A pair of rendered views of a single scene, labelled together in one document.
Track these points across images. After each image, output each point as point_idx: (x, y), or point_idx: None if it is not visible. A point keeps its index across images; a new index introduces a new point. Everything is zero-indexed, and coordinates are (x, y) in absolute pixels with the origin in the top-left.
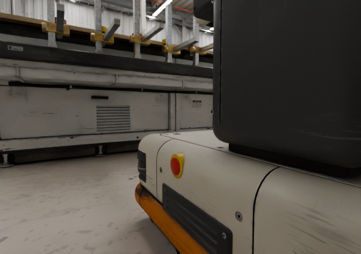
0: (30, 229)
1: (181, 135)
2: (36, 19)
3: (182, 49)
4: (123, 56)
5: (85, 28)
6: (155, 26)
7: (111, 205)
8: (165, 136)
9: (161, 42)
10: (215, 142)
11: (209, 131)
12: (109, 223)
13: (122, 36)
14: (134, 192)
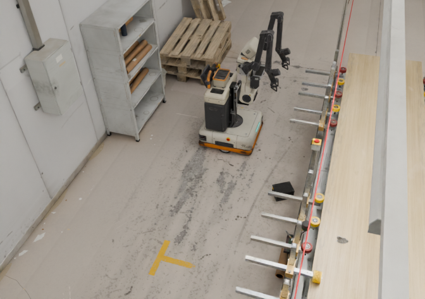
0: (274, 115)
1: (252, 113)
2: (347, 64)
3: (312, 113)
4: (324, 99)
5: (345, 76)
6: (303, 91)
7: (272, 126)
8: (253, 110)
9: (340, 106)
10: (240, 112)
11: (252, 121)
12: (264, 123)
13: (343, 90)
14: (276, 133)
